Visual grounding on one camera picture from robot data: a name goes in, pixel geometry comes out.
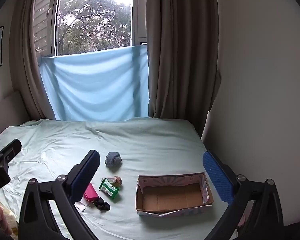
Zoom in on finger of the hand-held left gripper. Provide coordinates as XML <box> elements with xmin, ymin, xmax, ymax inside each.
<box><xmin>0</xmin><ymin>139</ymin><xmax>22</xmax><ymax>171</ymax></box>

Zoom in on brown and striped sock roll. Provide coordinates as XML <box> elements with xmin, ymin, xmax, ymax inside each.
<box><xmin>106</xmin><ymin>176</ymin><xmax>122</xmax><ymax>187</ymax></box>

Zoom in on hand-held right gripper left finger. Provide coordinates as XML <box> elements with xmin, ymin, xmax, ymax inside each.
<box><xmin>17</xmin><ymin>149</ymin><xmax>100</xmax><ymax>240</ymax></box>

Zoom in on black scrunchie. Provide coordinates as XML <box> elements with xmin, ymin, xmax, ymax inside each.
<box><xmin>94</xmin><ymin>197</ymin><xmax>111</xmax><ymax>212</ymax></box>

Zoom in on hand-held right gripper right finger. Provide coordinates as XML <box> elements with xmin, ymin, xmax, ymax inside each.
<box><xmin>202</xmin><ymin>150</ymin><xmax>284</xmax><ymax>240</ymax></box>

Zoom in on window shutter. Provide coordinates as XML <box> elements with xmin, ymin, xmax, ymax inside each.
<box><xmin>34</xmin><ymin>0</ymin><xmax>57</xmax><ymax>55</ymax></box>

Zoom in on light blue hanging cloth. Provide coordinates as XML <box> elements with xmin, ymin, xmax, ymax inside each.
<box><xmin>39</xmin><ymin>44</ymin><xmax>150</xmax><ymax>120</ymax></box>

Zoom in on pink-lined cardboard box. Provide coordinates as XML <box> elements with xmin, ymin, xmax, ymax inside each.
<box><xmin>136</xmin><ymin>172</ymin><xmax>215</xmax><ymax>217</ymax></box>

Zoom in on pink pouch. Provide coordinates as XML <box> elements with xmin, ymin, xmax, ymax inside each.
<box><xmin>84</xmin><ymin>183</ymin><xmax>100</xmax><ymax>202</ymax></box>

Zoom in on person's left hand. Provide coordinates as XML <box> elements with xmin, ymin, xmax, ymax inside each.
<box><xmin>0</xmin><ymin>200</ymin><xmax>13</xmax><ymax>237</ymax></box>

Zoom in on window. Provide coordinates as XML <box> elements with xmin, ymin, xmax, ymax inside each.
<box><xmin>34</xmin><ymin>0</ymin><xmax>148</xmax><ymax>57</ymax></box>

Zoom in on white cloth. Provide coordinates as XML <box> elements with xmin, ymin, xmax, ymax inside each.
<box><xmin>74</xmin><ymin>196</ymin><xmax>90</xmax><ymax>212</ymax></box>

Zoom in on grey rolled sock ball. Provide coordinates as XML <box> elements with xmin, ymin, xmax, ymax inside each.
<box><xmin>105</xmin><ymin>152</ymin><xmax>123</xmax><ymax>172</ymax></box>

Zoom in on white headboard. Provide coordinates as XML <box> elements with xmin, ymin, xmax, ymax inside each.
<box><xmin>0</xmin><ymin>91</ymin><xmax>29</xmax><ymax>130</ymax></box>

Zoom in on patterned cloth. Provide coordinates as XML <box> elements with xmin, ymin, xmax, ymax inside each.
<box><xmin>1</xmin><ymin>205</ymin><xmax>20</xmax><ymax>237</ymax></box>

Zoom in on green wipes packet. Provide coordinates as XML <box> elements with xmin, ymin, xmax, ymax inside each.
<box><xmin>99</xmin><ymin>177</ymin><xmax>121</xmax><ymax>200</ymax></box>

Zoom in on beige curtain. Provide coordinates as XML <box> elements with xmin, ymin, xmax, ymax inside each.
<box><xmin>9</xmin><ymin>0</ymin><xmax>65</xmax><ymax>120</ymax></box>
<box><xmin>145</xmin><ymin>0</ymin><xmax>222</xmax><ymax>134</ymax></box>

